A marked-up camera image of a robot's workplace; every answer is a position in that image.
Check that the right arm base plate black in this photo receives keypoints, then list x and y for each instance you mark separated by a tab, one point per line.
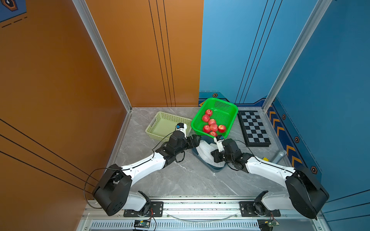
249	209

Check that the dark teal plastic tray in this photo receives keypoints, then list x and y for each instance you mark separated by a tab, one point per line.
208	140

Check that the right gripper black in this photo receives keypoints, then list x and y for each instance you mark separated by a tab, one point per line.
216	153

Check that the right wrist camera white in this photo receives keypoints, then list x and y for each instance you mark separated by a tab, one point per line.
219	142

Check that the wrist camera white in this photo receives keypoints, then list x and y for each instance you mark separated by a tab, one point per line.
182	128
219	142

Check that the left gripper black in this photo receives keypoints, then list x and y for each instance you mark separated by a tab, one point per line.
195	143

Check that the aluminium front rail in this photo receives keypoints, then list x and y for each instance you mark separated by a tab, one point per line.
195	208

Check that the right aluminium corner post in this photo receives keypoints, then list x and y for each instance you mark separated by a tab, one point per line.
309	28

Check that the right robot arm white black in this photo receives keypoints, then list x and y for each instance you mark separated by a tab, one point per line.
303	192

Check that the aluminium corner post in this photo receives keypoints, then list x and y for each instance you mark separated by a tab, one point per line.
91	27
309	28

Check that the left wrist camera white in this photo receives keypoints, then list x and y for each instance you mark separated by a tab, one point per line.
182	128

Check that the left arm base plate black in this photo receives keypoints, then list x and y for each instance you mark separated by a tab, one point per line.
155	209

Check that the silver metal cylinder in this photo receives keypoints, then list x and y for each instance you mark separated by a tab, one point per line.
279	156

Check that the cream perforated plastic basket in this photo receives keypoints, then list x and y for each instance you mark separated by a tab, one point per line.
164	123

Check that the left aluminium corner post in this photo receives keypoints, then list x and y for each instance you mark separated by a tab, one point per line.
91	27

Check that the green circuit board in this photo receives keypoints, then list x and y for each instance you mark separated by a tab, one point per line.
263	225
142	225

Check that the green plastic mesh basket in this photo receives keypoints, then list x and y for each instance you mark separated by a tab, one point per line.
224	113

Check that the black white checkerboard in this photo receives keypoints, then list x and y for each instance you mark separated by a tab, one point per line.
253	129

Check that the right green circuit board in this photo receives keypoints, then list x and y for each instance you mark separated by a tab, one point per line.
263	225

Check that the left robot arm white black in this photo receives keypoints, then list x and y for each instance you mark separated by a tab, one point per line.
113	191

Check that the left green circuit board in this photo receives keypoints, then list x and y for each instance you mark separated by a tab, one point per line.
142	225

